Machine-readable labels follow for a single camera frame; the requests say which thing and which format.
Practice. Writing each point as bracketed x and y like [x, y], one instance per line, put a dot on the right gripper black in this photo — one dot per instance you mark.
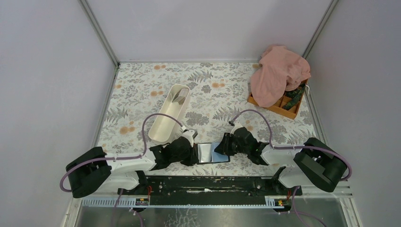
[228, 144]

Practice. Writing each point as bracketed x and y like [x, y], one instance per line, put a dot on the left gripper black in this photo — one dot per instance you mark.
[189, 150]

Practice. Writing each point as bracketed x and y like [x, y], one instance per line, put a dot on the cream plastic oblong tray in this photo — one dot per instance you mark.
[165, 128]

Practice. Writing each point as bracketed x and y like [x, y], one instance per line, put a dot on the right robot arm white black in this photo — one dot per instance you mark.
[310, 163]

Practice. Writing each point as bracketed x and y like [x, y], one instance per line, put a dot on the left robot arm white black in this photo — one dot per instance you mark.
[95, 171]

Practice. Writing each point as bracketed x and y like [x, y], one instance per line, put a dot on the floral patterned table mat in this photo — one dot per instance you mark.
[219, 92]

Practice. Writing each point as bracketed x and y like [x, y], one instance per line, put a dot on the wooden organizer box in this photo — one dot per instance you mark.
[288, 105]

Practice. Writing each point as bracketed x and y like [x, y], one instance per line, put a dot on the pink cloth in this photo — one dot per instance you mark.
[281, 70]

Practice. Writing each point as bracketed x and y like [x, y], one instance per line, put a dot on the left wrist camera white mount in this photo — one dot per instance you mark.
[190, 135]

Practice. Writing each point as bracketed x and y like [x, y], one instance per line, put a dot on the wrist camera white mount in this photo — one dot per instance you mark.
[236, 126]
[190, 135]

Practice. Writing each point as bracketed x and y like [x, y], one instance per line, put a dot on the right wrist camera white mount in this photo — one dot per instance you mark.
[236, 126]

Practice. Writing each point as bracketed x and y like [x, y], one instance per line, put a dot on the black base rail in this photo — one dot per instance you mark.
[208, 190]

